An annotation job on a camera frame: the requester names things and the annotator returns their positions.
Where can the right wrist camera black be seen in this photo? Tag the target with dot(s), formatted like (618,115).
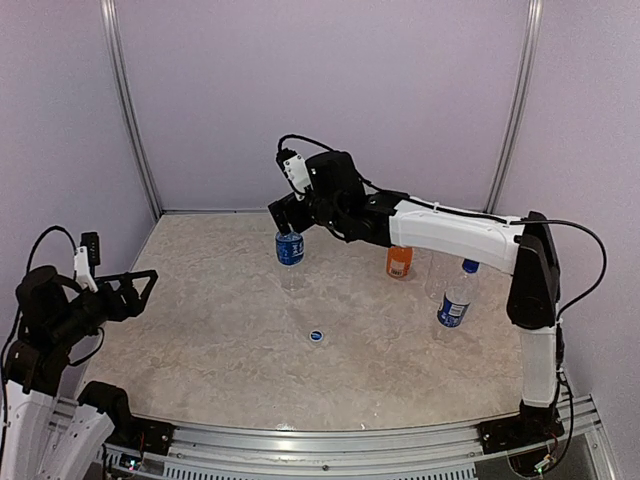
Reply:
(295,171)

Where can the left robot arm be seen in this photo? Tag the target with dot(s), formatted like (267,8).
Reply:
(44,437)

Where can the blue label bottle standing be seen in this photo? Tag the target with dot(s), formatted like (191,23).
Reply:
(459,295)

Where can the blue label bottle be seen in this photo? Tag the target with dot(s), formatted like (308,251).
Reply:
(290,255)
(459,295)

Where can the white bottle cap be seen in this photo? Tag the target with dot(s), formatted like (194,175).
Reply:
(316,336)

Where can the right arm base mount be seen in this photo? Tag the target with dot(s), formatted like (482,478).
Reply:
(531,425)

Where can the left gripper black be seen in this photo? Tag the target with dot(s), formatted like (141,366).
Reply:
(131,304)

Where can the clear bottle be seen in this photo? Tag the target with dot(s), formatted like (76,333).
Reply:
(436,277)

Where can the aluminium post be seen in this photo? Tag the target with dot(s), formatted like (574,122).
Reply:
(115,48)
(518,103)

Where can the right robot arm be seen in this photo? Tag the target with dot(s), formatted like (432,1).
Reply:
(328,191)

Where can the orange drink bottle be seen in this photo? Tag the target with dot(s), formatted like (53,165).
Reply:
(398,262)

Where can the left aluminium post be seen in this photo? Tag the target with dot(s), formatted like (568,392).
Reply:
(115,48)

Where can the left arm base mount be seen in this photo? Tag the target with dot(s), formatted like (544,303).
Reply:
(133,432)

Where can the aluminium front rail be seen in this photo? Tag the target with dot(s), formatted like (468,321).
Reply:
(447,451)

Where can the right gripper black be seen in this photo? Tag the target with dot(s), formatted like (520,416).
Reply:
(300,220)

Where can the right aluminium post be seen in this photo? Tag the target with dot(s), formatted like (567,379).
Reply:
(518,103)

